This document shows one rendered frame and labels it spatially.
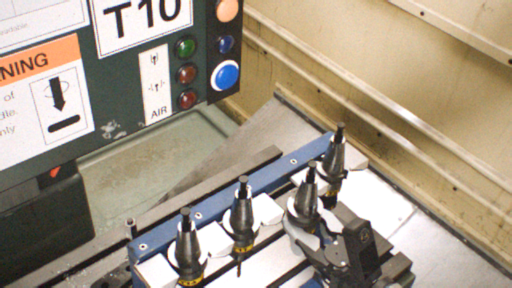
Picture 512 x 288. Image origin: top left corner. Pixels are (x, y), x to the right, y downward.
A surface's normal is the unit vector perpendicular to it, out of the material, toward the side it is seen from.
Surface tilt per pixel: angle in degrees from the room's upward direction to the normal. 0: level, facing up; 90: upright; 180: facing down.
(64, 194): 90
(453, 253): 24
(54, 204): 90
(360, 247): 64
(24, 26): 90
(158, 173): 0
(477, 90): 90
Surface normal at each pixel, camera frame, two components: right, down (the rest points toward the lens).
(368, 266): 0.62, 0.15
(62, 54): 0.63, 0.55
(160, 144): 0.05, -0.73
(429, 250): -0.27, -0.51
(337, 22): -0.77, 0.40
